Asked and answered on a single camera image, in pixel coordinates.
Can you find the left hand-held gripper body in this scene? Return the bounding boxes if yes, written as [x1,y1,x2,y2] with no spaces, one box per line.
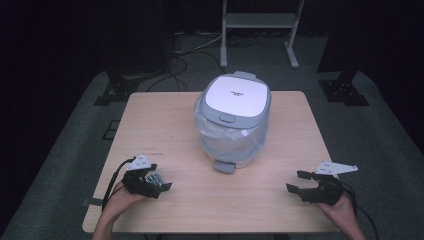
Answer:
[121,153,158,200]

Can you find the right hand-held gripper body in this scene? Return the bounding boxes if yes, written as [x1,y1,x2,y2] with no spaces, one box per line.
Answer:
[299,160,360,207]

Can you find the grey pedal bin white lid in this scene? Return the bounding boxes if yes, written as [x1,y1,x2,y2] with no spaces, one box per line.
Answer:
[193,70,273,175]

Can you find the person's right hand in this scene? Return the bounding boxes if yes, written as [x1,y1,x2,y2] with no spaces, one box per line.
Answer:
[315,193,358,228]

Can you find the person's left hand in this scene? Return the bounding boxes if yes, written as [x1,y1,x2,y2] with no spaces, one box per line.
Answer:
[101,186,148,222]

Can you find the black floor outlet box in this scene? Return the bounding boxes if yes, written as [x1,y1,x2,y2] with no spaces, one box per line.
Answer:
[101,119,122,141]

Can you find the clear plastic bin liner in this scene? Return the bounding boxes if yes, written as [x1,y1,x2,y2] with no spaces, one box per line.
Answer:
[194,105,268,162]

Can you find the black stand base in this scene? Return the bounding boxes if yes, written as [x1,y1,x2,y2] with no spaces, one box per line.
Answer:
[318,69,371,107]
[93,69,142,107]

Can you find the white metal stand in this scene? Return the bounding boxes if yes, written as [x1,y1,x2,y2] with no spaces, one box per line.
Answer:
[219,0,306,70]

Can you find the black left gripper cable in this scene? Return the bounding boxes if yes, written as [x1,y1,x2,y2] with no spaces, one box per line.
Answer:
[101,155,137,212]

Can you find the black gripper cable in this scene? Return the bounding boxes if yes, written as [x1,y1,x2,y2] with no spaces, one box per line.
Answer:
[101,155,137,212]
[339,180,380,240]

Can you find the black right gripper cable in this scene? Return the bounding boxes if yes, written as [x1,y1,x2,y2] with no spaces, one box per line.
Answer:
[339,180,380,240]

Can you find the black floor cables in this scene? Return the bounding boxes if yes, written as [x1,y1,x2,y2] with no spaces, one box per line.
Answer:
[145,32,228,93]

